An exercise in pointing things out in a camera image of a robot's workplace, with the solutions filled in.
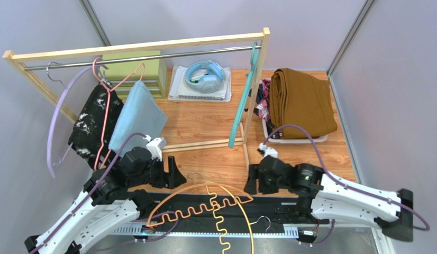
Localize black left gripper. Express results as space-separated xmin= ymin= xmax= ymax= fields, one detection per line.
xmin=130 ymin=155 xmax=188 ymax=188

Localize orange clothes hanger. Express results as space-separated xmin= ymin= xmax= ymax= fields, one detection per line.
xmin=145 ymin=181 xmax=254 ymax=228

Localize yellow clothes hanger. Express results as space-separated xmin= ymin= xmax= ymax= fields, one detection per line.
xmin=206 ymin=182 xmax=256 ymax=253

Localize pink camouflage trousers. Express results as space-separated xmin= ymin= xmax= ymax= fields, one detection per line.
xmin=254 ymin=78 xmax=274 ymax=132

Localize brown trousers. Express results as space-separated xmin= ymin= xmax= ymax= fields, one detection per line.
xmin=269 ymin=68 xmax=338 ymax=138

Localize teal clothes hanger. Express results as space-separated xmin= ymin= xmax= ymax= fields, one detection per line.
xmin=227 ymin=42 xmax=259 ymax=148

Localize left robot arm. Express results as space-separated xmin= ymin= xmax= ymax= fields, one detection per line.
xmin=24 ymin=147 xmax=187 ymax=253

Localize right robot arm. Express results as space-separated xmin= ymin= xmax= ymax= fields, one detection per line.
xmin=244 ymin=156 xmax=414 ymax=242

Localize light blue trousers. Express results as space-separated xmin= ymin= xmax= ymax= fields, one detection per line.
xmin=108 ymin=80 xmax=168 ymax=157

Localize black white patterned trousers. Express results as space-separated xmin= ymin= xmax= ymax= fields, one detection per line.
xmin=68 ymin=84 xmax=124 ymax=169

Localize pink clothes hanger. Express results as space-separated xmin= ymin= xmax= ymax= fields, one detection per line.
xmin=92 ymin=57 xmax=146 ymax=171

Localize white plastic laundry basket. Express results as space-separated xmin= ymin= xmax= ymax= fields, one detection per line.
xmin=260 ymin=78 xmax=328 ymax=144

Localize white notebook stack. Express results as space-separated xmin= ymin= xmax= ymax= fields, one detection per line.
xmin=168 ymin=66 xmax=232 ymax=102

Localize light blue headphones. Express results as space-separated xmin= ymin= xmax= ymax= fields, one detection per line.
xmin=184 ymin=60 xmax=226 ymax=94

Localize green box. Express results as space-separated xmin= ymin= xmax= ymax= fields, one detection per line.
xmin=104 ymin=59 xmax=168 ymax=99

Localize steel hanging rod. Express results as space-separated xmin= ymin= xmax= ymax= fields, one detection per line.
xmin=24 ymin=45 xmax=261 ymax=71

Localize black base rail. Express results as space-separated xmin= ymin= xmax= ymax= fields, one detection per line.
xmin=86 ymin=190 xmax=332 ymax=238

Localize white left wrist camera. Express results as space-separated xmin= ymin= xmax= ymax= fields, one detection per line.
xmin=143 ymin=135 xmax=167 ymax=161

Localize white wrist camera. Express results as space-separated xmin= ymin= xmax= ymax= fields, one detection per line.
xmin=143 ymin=135 xmax=167 ymax=161
xmin=257 ymin=143 xmax=278 ymax=158

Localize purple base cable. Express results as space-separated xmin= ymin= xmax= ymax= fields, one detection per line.
xmin=120 ymin=211 xmax=179 ymax=244

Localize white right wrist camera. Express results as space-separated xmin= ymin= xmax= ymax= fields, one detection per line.
xmin=257 ymin=143 xmax=278 ymax=158

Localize wooden clothes rack frame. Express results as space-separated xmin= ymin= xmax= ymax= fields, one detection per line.
xmin=2 ymin=28 xmax=270 ymax=165

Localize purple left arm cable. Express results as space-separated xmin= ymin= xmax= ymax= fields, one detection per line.
xmin=28 ymin=132 xmax=149 ymax=254

